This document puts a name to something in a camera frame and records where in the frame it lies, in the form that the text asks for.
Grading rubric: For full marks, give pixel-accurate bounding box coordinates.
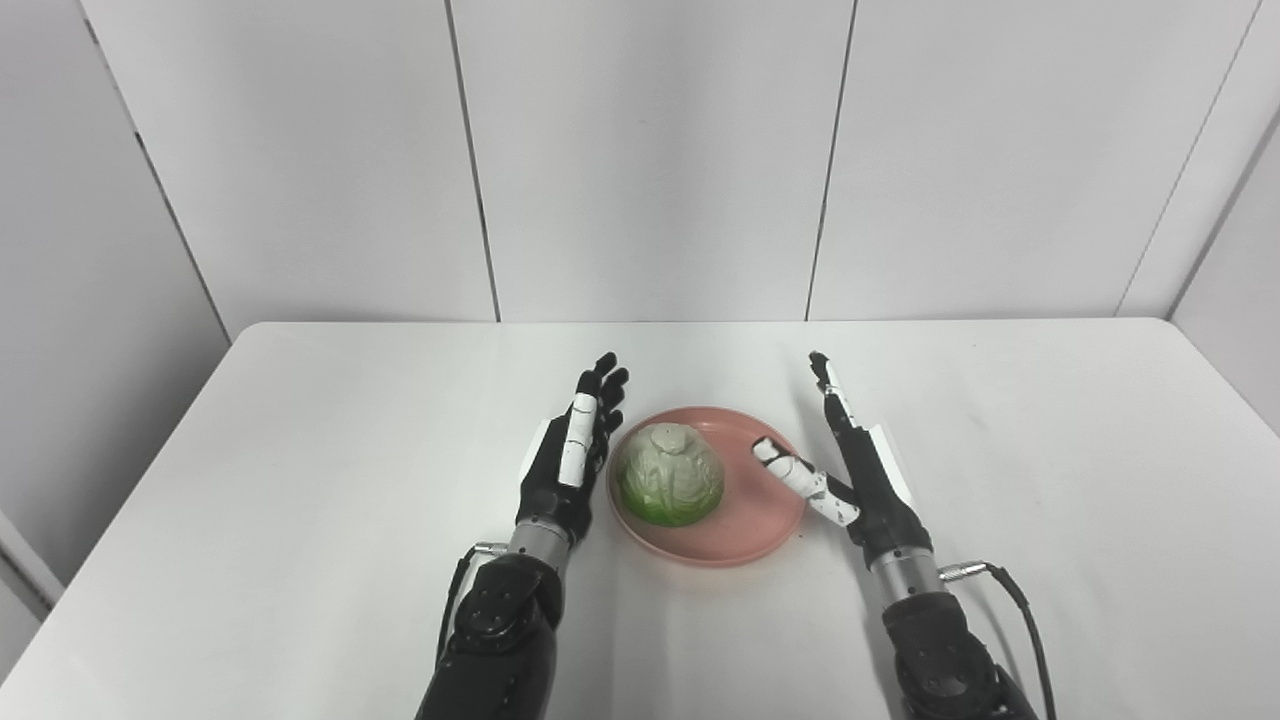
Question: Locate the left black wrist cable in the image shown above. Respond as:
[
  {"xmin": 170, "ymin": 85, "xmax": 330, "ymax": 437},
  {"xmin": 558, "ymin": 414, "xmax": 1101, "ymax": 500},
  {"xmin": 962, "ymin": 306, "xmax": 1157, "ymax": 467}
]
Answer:
[{"xmin": 436, "ymin": 542, "xmax": 509, "ymax": 666}]

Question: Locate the green white cabbage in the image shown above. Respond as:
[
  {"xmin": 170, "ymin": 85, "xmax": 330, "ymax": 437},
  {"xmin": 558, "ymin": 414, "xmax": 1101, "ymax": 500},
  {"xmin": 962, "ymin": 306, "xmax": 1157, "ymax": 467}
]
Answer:
[{"xmin": 614, "ymin": 422, "xmax": 726, "ymax": 528}]

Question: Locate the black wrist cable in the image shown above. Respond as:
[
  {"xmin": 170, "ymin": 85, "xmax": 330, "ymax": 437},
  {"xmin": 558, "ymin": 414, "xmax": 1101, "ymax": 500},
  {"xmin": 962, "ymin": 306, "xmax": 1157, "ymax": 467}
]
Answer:
[
  {"xmin": 436, "ymin": 542, "xmax": 509, "ymax": 666},
  {"xmin": 938, "ymin": 562, "xmax": 1059, "ymax": 720}
]

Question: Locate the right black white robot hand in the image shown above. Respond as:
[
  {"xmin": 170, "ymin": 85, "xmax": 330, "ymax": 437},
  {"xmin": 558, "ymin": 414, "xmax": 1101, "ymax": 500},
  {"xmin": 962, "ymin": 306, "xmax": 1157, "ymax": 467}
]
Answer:
[{"xmin": 752, "ymin": 351, "xmax": 933, "ymax": 569}]

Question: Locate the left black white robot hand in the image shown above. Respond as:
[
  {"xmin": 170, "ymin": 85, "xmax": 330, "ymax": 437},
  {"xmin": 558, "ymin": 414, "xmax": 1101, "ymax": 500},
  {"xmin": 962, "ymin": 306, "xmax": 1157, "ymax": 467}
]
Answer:
[{"xmin": 514, "ymin": 352, "xmax": 630, "ymax": 547}]

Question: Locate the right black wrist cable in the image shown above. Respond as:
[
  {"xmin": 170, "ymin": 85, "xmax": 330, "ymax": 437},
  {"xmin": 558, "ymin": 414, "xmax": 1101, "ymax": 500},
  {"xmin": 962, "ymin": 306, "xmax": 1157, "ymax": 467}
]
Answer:
[{"xmin": 938, "ymin": 562, "xmax": 1059, "ymax": 720}]

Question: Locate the pink round plate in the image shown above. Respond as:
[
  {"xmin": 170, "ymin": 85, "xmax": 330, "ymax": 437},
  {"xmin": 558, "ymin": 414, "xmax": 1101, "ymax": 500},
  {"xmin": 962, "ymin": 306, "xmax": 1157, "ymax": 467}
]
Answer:
[{"xmin": 606, "ymin": 405, "xmax": 809, "ymax": 568}]

